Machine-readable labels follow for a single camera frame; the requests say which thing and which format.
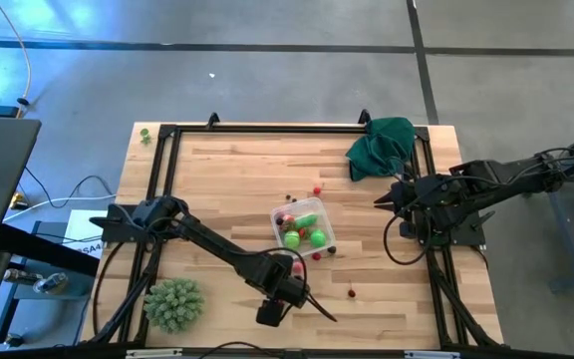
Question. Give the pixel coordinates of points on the green spiky artificial plant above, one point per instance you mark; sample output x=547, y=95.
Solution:
x=173, y=305

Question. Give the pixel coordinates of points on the small yellow connector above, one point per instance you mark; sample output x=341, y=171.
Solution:
x=16, y=200

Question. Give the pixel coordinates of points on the silver metal tube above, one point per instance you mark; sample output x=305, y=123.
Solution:
x=18, y=276

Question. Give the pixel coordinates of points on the silver metal bracket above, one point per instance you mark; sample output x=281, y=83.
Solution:
x=152, y=353
x=431, y=354

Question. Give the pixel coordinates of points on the red toy cherry with stem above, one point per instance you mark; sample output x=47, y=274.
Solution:
x=316, y=256

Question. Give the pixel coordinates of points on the small red toy cherry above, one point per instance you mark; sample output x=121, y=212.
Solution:
x=317, y=190

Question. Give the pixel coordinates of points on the black caster wheel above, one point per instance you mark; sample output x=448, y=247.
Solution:
x=14, y=340

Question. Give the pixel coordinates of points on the white paper label sheet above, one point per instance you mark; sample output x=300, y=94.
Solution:
x=80, y=229

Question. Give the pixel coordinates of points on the black toy blackberry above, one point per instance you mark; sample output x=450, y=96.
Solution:
x=331, y=249

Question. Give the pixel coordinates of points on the black desk beam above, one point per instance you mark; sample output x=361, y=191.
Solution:
x=43, y=249

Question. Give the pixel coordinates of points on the dark red toy cherry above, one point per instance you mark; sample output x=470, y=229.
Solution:
x=351, y=293

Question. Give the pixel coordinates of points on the small red toy berry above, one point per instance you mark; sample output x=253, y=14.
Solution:
x=288, y=219

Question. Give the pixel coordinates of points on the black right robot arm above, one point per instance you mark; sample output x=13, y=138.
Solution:
x=506, y=174

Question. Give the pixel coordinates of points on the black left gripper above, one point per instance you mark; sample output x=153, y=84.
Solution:
x=294, y=291

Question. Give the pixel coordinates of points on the black frame clamp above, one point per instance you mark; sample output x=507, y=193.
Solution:
x=364, y=116
x=212, y=118

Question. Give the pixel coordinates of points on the clear plastic tupperware container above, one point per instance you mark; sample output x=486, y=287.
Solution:
x=312, y=207

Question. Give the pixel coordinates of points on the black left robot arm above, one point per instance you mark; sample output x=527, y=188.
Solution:
x=217, y=244

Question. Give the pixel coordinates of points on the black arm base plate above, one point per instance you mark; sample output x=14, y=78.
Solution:
x=110, y=229
x=474, y=234

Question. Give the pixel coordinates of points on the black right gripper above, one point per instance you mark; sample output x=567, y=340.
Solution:
x=406, y=199

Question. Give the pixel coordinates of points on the black metal table frame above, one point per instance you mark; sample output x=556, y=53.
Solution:
x=267, y=128

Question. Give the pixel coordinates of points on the pink toy raspberry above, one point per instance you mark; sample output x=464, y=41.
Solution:
x=297, y=268

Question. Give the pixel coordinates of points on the small green toy leaf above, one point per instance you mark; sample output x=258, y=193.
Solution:
x=144, y=133

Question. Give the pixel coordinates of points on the dark green cloth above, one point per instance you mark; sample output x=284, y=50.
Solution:
x=381, y=149

